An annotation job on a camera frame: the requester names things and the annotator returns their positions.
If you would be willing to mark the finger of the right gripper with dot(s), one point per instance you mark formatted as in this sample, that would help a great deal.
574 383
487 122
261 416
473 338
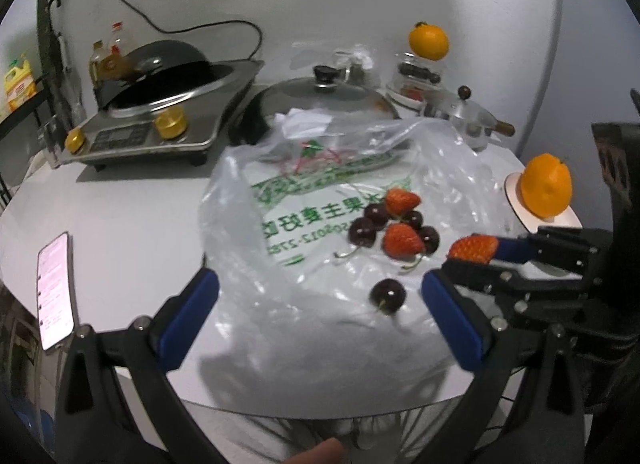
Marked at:
575 250
514 292

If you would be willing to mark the smartphone with lit screen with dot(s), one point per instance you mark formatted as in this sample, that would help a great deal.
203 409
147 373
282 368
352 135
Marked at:
55 295

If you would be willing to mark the crumpled clear bag with tins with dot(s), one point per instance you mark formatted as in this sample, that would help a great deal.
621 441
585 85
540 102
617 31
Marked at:
357 64

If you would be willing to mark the large pan with glass lid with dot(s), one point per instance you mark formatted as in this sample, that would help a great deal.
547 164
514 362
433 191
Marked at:
326 92

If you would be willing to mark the orange on glass jar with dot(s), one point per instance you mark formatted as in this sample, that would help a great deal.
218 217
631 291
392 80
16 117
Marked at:
428 41

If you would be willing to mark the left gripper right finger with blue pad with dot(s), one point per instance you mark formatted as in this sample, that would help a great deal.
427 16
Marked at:
546 421

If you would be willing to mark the orange on white plate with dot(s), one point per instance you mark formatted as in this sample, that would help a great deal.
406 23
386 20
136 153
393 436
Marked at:
546 186

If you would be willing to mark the black wok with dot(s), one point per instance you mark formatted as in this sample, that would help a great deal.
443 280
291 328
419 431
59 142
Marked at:
161 70

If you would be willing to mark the lone dark cherry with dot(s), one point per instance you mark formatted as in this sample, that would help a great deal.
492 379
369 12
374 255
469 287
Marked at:
388 296

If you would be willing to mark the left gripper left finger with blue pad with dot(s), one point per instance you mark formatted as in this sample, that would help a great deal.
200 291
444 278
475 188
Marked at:
93 422

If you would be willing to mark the small steel saucepan with lid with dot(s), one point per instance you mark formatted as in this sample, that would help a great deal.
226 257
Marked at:
472 122

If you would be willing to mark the fingertip at bottom edge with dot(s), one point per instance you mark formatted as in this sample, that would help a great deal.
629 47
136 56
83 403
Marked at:
330 451

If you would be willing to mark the strawberry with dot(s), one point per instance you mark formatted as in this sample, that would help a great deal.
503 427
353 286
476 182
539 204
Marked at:
476 248
402 242
399 201

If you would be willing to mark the red capped sauce bottle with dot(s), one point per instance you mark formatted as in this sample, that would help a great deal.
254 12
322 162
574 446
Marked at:
119 47

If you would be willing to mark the white round plate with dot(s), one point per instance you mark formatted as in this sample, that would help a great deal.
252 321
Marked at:
531 222

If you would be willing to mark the clear plastic bag, green print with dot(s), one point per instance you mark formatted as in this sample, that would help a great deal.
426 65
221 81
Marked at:
272 217

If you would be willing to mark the oil bottle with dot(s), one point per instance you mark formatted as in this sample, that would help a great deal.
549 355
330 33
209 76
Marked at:
99 63

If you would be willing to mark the steel induction cooker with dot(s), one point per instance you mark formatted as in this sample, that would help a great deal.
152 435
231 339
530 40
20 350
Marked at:
177 112

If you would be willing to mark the black umbrella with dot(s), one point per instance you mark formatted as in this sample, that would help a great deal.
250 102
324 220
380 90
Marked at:
52 61

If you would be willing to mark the glass jar with fruit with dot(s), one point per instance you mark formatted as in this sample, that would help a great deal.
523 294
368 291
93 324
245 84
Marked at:
412 77

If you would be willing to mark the yellow detergent bottle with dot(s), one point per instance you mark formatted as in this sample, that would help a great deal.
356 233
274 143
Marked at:
19 83

